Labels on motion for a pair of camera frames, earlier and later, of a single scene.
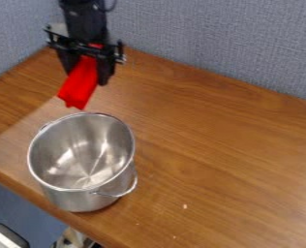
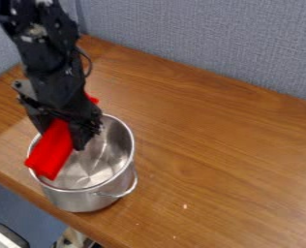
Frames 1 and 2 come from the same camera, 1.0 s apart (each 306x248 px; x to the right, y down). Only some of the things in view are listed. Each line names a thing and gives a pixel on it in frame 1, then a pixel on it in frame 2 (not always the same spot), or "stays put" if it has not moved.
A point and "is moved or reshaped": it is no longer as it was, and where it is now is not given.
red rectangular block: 81,82 is moved or reshaped
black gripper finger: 106,69 to 85,129
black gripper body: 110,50 to 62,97
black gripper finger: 69,57 to 41,120
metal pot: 81,159 stays put
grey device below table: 3,237 stays put
